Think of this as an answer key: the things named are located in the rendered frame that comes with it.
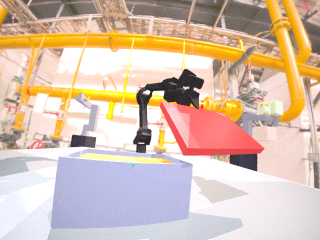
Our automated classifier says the red box lid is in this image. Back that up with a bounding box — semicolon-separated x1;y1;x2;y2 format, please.
160;101;265;156

